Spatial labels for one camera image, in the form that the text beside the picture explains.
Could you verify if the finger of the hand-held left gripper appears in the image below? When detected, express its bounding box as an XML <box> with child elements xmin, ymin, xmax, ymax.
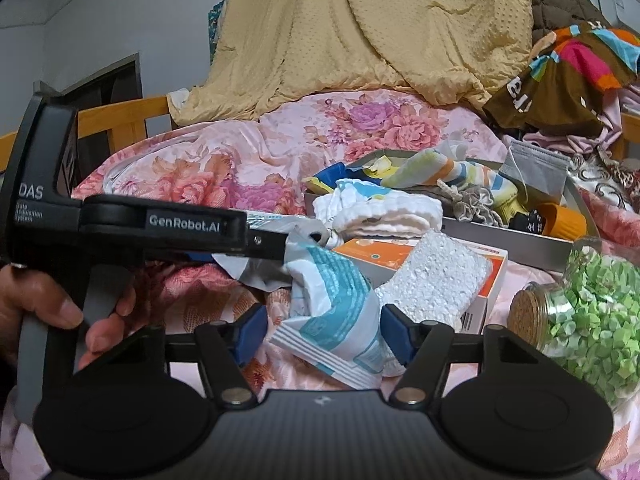
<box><xmin>244</xmin><ymin>230</ymin><xmax>293</xmax><ymax>262</ymax></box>

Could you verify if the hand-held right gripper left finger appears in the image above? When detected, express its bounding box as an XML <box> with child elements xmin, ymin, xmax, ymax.
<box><xmin>117</xmin><ymin>305</ymin><xmax>269</xmax><ymax>408</ymax></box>

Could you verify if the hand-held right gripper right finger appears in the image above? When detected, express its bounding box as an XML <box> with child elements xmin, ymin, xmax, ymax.
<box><xmin>380</xmin><ymin>305</ymin><xmax>551</xmax><ymax>408</ymax></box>

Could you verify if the white and teal plastic packet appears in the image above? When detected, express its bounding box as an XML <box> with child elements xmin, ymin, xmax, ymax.
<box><xmin>270</xmin><ymin>230</ymin><xmax>416</xmax><ymax>391</ymax></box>

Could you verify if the grey metal tray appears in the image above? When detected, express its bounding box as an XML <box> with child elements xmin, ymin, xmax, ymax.
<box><xmin>305</xmin><ymin>147</ymin><xmax>601</xmax><ymax>271</ymax></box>

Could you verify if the pastel striped sock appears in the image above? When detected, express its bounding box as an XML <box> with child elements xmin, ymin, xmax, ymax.
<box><xmin>390</xmin><ymin>147</ymin><xmax>521</xmax><ymax>211</ymax></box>

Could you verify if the yellow sock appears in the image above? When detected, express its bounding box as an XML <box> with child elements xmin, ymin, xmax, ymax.
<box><xmin>492</xmin><ymin>187</ymin><xmax>531</xmax><ymax>226</ymax></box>

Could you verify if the orange cup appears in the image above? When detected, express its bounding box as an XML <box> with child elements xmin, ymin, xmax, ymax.
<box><xmin>537</xmin><ymin>202</ymin><xmax>588</xmax><ymax>238</ymax></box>

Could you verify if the grey face mask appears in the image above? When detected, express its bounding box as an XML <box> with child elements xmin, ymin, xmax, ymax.
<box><xmin>502</xmin><ymin>140</ymin><xmax>571</xmax><ymax>198</ymax></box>

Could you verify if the person's left hand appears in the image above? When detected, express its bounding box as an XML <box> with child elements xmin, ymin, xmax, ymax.
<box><xmin>0</xmin><ymin>264</ymin><xmax>137</xmax><ymax>373</ymax></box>

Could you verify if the grey cloth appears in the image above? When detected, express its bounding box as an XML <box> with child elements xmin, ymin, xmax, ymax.
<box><xmin>212</xmin><ymin>255</ymin><xmax>291</xmax><ymax>291</ymax></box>

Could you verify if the white sponge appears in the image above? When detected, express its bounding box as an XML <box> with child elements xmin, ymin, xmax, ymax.
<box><xmin>375</xmin><ymin>230</ymin><xmax>491</xmax><ymax>331</ymax></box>

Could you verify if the orange and white box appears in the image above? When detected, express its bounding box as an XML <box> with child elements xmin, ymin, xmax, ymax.
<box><xmin>332</xmin><ymin>237</ymin><xmax>508</xmax><ymax>331</ymax></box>

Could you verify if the cartoon printed cloth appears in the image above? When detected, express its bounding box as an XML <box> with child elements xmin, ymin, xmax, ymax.
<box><xmin>310</xmin><ymin>160</ymin><xmax>396</xmax><ymax>196</ymax></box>

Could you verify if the white quilted towel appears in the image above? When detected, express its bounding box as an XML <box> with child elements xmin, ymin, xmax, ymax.
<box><xmin>312</xmin><ymin>177</ymin><xmax>443</xmax><ymax>238</ymax></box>

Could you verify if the dark door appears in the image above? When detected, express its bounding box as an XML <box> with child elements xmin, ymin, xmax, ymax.
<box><xmin>35</xmin><ymin>57</ymin><xmax>143</xmax><ymax>181</ymax></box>

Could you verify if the small black object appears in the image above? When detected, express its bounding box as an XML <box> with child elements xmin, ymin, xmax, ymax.
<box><xmin>510</xmin><ymin>212</ymin><xmax>546</xmax><ymax>233</ymax></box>

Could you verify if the glass jar of green stars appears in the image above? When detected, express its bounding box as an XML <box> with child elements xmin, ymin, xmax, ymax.
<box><xmin>507</xmin><ymin>237</ymin><xmax>640</xmax><ymax>406</ymax></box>

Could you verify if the yellow quilt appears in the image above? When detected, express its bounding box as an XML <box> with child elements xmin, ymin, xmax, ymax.
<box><xmin>177</xmin><ymin>0</ymin><xmax>533</xmax><ymax>126</ymax></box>

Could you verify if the brown colourful striped sweater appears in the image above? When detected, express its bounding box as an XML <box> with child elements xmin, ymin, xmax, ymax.
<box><xmin>482</xmin><ymin>22</ymin><xmax>640</xmax><ymax>136</ymax></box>

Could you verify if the pink cloth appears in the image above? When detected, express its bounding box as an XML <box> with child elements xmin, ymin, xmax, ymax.
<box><xmin>505</xmin><ymin>87</ymin><xmax>631</xmax><ymax>156</ymax></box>

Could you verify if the brown quilted jacket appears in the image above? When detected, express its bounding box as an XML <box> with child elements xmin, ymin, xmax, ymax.
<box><xmin>522</xmin><ymin>0</ymin><xmax>608</xmax><ymax>43</ymax></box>

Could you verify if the white air conditioner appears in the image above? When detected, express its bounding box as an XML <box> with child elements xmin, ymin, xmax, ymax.
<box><xmin>597</xmin><ymin>0</ymin><xmax>640</xmax><ymax>28</ymax></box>

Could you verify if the beige drawstring pouch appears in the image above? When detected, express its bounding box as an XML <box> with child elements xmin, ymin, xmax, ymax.
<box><xmin>437</xmin><ymin>180</ymin><xmax>506</xmax><ymax>226</ymax></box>

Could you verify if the teal wall poster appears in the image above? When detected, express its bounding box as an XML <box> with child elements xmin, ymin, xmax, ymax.
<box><xmin>207</xmin><ymin>0</ymin><xmax>226</xmax><ymax>66</ymax></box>

